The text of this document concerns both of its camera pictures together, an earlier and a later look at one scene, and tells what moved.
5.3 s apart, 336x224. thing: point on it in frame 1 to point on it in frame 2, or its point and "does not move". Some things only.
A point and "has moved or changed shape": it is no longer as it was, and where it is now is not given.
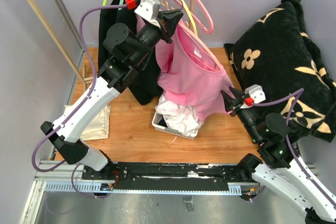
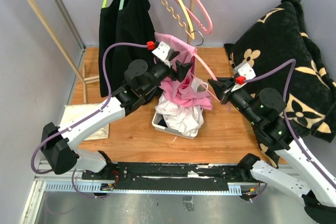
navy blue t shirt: (162, 122) does not move
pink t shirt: (190, 74) has moved or changed shape
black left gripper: (168, 21) to (181, 70)
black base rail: (230, 173) does not move
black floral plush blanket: (283, 55) does not move
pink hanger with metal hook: (196, 40) to (202, 61)
